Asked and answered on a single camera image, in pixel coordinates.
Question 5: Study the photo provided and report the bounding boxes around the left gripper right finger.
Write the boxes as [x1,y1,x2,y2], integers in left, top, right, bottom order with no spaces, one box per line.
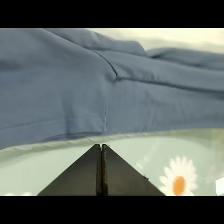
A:
[100,143,166,197]

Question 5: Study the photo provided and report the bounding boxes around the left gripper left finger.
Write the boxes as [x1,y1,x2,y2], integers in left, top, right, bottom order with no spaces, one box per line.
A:
[36,143,102,197]

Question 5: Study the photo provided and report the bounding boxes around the blue T-shirt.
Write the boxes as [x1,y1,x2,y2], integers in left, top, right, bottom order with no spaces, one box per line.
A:
[0,27,224,151]

